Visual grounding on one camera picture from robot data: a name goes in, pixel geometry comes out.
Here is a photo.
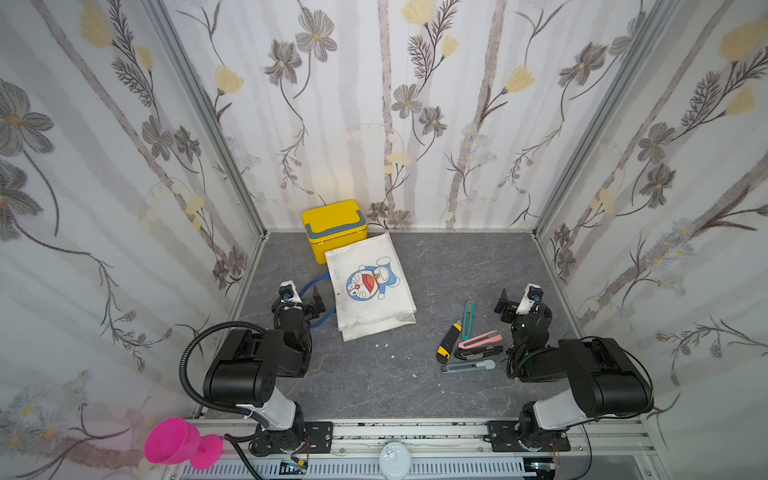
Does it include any magenta plastic funnel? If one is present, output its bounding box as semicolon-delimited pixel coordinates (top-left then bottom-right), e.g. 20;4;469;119
144;418;223;470

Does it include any yellow black utility knife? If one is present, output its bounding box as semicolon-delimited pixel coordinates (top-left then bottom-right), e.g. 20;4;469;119
435;323;462;365

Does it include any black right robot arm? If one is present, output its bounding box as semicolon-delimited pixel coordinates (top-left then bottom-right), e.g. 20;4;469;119
485;284;654;453

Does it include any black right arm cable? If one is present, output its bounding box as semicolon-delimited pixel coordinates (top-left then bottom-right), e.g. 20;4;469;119
578;335;655;415

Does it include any grey blue utility knife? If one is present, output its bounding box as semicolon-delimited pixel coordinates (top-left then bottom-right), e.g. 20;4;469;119
441;359;496;374

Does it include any black corrugated left cable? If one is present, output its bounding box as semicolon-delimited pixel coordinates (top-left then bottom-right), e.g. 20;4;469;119
178;320;265;416

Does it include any yellow plastic box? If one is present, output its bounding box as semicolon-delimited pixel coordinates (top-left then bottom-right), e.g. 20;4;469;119
302;200;368;265

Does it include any teal art knife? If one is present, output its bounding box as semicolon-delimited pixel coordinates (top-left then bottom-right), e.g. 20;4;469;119
461;300;477;340

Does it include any white Doraemon tote bag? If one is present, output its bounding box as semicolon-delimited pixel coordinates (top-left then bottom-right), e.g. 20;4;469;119
326;233;417;342

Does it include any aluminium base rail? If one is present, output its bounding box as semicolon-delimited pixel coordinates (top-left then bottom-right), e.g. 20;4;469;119
164;418;670;479

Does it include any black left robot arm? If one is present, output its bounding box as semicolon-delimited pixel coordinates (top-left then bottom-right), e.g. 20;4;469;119
203;295;332;463

